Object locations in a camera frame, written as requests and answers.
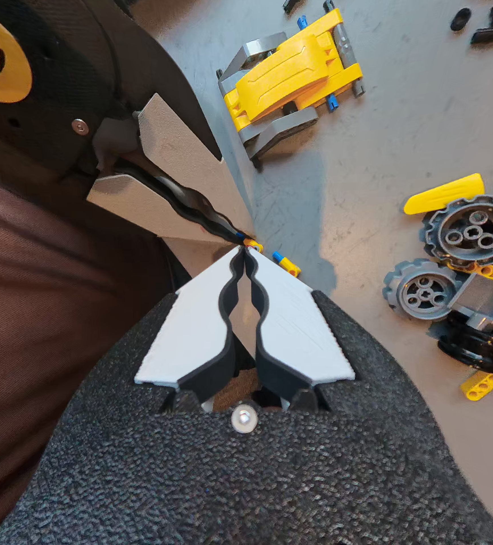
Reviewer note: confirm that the yellow grey brick chassis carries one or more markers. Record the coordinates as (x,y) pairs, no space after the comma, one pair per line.
(485,294)

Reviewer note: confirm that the yellow connector with blue pin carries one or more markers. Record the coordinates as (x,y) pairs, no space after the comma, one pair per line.
(252,245)

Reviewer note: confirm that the grey desk with wooden edge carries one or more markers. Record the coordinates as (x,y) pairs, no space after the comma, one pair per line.
(357,153)

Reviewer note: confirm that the large grey wheel hub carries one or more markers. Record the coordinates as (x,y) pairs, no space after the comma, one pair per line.
(438,245)

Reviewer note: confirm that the yellow curved panel piece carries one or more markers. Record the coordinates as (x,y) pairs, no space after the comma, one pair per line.
(442,196)

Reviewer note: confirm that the yellow and grey brick assembly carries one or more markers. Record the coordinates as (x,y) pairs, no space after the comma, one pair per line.
(289,68)

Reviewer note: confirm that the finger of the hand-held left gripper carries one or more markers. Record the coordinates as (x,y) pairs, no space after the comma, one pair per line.
(136,204)
(187,153)

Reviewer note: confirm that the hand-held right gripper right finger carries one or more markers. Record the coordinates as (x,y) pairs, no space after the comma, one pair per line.
(306,341)

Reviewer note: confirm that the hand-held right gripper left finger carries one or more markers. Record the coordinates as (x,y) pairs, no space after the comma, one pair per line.
(183,341)

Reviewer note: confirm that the small grey wheel hub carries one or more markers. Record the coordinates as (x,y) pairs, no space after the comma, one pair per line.
(400,298)

